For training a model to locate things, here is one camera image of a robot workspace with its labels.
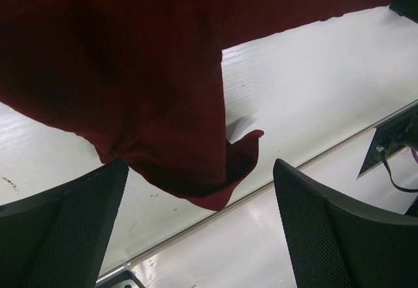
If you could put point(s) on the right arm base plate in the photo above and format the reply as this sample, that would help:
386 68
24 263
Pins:
392 135

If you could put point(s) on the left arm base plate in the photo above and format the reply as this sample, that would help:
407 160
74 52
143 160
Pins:
122 277

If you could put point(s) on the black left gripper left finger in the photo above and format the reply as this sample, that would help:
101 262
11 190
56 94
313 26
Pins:
59 237

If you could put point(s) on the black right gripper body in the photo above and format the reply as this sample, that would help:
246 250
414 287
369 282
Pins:
406 8

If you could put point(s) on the dark red t shirt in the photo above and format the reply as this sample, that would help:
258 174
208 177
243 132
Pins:
141 79

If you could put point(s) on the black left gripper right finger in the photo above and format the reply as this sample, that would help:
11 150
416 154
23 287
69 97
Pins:
337 241

